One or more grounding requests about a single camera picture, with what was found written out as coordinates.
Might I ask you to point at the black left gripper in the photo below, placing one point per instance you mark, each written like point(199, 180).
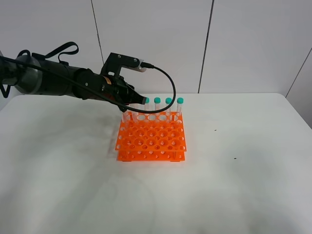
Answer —
point(119, 90)

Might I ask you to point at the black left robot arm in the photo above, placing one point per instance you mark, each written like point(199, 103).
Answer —
point(35, 74)

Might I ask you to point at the orange test tube rack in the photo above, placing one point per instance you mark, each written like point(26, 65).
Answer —
point(152, 138)

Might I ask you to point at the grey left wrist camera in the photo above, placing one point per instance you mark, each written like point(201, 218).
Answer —
point(115, 62)

